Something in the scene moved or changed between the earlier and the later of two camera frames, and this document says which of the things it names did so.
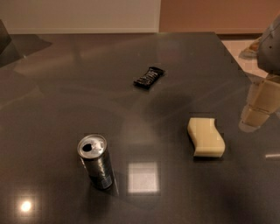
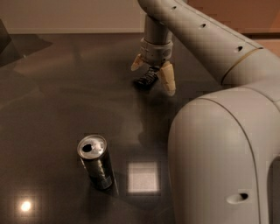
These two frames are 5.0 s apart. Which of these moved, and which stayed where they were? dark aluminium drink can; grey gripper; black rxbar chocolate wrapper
Moved: grey gripper
Stayed: black rxbar chocolate wrapper; dark aluminium drink can
